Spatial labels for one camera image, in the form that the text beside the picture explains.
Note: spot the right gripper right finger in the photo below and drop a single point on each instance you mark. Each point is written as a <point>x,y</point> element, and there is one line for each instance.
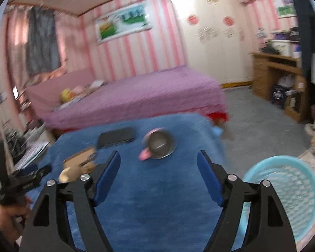
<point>268,227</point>

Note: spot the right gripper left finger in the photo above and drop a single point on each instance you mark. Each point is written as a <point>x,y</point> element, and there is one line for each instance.
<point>61,207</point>

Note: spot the light blue trash basket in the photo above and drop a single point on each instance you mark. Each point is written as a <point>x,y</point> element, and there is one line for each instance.
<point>294,183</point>

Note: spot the person's left hand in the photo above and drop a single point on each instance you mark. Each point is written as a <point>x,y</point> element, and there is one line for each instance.
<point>8,213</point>

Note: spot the polka dot cushion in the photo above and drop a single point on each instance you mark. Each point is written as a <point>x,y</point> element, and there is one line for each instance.
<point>35,150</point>

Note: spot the tan phone case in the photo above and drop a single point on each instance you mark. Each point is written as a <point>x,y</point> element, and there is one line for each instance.
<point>80,158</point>

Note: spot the bed with purple cover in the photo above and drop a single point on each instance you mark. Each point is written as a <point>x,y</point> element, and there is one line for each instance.
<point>177,90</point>

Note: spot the black phone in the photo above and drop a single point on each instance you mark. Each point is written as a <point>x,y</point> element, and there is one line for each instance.
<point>116,137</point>

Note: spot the yellow duck plush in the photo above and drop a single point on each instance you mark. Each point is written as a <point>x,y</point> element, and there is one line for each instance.
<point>66,95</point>

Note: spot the blue quilted blanket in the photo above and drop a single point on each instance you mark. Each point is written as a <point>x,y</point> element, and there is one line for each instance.
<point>153,205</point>

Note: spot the wooden desk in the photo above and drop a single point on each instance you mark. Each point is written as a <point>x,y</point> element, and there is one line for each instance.
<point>270,69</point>

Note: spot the black bag under desk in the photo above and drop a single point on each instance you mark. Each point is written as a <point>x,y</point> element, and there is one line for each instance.
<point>278,95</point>

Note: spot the pink steel mug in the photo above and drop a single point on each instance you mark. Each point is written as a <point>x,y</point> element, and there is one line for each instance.
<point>158,144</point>

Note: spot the grey window curtain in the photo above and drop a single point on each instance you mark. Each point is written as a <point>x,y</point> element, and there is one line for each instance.
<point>42,54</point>

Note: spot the white storage box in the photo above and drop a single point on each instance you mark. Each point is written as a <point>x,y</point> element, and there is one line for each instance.
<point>282,46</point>

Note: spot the black hanging jacket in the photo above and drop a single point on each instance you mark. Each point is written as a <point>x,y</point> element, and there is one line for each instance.
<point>306,28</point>

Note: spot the framed wedding photo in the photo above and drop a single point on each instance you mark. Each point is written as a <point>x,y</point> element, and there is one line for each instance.
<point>124,21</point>

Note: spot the white wardrobe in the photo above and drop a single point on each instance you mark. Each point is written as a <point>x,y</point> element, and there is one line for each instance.
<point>216,38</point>

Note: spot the framed couple photo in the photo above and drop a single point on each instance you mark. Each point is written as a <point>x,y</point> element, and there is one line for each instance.
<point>284,8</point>

